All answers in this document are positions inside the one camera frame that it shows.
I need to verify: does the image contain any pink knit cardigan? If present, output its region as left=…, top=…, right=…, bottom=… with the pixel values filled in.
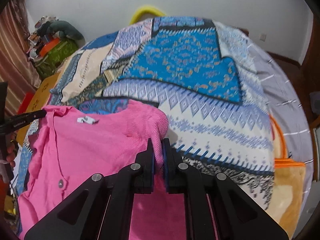
left=18, top=100, right=185, bottom=239

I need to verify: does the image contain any person's left hand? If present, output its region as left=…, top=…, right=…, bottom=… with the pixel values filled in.
left=1, top=133, right=16, bottom=183

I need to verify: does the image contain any red box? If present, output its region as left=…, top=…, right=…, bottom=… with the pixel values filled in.
left=17, top=92, right=34, bottom=115

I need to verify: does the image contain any brown striped curtain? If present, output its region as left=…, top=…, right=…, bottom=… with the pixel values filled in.
left=1, top=0, right=41, bottom=116

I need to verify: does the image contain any orange trimmed beige blanket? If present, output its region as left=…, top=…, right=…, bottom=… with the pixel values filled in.
left=266, top=116, right=306, bottom=239

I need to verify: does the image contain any green patterned storage bag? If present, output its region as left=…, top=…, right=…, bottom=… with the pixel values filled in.
left=34, top=38, right=79, bottom=80

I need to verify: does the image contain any orange box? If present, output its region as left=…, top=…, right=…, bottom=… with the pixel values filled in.
left=39, top=38, right=60, bottom=57

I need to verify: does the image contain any grey striped bed sheet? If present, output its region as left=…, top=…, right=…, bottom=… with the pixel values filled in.
left=248, top=43, right=313, bottom=184

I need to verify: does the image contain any blue patchwork patterned bedspread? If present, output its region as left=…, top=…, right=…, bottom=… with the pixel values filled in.
left=15, top=16, right=276, bottom=213

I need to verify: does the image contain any yellow curved tube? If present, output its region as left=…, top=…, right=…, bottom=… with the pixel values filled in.
left=129, top=5, right=166, bottom=25

